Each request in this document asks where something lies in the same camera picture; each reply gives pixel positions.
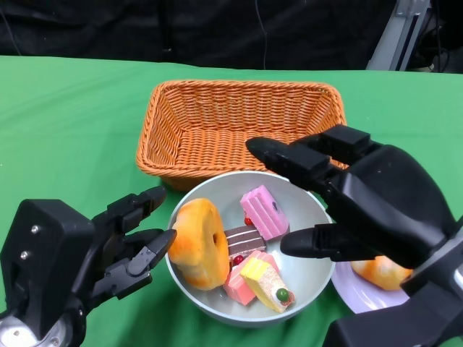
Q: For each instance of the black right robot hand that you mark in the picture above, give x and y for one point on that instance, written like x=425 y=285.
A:
x=387 y=202

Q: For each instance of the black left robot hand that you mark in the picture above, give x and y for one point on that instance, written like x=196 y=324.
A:
x=47 y=260

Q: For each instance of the grey bowl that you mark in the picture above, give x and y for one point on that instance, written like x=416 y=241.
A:
x=307 y=285

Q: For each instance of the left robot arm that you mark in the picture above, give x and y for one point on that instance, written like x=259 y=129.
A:
x=21 y=332

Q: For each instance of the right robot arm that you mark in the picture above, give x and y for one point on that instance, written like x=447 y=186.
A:
x=434 y=307

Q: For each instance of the lavender plate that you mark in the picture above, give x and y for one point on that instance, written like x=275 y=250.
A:
x=354 y=294

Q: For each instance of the magenta cake with blueberry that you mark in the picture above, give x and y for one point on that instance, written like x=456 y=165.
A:
x=262 y=213

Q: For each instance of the yellow cake with green ball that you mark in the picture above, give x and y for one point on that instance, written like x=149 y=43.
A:
x=267 y=285

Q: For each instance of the chocolate layer cake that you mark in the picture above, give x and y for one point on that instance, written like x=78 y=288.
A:
x=246 y=240

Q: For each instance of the salmon pink layer cake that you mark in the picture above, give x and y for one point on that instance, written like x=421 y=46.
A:
x=238 y=285

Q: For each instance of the orange wicker basket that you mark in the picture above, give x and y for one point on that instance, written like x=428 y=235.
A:
x=217 y=137

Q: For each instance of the green tablecloth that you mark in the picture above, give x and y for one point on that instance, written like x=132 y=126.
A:
x=72 y=126

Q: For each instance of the black backdrop cloth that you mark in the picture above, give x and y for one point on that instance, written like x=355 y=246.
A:
x=144 y=29

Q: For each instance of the aluminium profile frame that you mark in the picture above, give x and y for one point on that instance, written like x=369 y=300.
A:
x=394 y=39

